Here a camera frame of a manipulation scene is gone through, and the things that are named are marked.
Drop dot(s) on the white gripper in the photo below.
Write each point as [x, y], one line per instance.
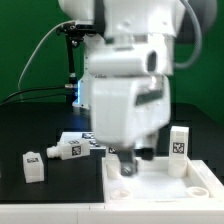
[130, 100]

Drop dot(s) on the white square tabletop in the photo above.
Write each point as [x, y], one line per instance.
[152, 183]

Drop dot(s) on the white marker plate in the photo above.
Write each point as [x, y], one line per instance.
[71, 136]

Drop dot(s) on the black camera on stand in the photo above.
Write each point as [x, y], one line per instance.
[74, 32]

